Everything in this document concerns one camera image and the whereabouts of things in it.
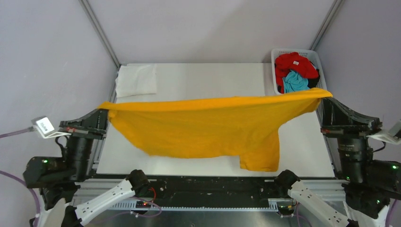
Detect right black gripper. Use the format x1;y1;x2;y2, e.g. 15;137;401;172
319;91;381;182

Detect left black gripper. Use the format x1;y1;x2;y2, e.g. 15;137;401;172
60;102;110;180

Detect yellow t shirt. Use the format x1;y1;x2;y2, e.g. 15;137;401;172
100;88;332;172

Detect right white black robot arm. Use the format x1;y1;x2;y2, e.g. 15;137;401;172
274;98;401;227

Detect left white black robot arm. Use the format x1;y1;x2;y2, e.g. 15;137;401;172
23;109;150;227

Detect black garment in basket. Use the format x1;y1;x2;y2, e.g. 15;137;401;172
307;64;320;88

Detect light blue t shirt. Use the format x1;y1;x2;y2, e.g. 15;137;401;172
282;70;309;93

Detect folded white t shirt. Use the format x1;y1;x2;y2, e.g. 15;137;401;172
115;64;157;98

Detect red t shirt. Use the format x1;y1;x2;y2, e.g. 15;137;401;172
274;52;317;94

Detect white plastic laundry basket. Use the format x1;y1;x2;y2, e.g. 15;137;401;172
271;48;327;95

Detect left small circuit board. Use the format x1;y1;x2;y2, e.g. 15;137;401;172
135;201;152;209

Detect small circuit board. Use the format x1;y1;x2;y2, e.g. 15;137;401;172
277;205;296;217
135;201;152;209

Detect right small circuit board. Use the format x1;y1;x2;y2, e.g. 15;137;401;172
277;205;296;217

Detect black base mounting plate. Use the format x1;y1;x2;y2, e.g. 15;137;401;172
87;170;306;208

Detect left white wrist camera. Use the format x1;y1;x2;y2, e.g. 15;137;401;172
31;116;71;139

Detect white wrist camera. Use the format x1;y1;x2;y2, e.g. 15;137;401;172
368;120;401;145
31;116;71;139

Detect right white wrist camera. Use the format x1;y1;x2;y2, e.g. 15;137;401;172
368;120;401;145

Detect aluminium frame rails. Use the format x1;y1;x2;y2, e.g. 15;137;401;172
72;63;346;212

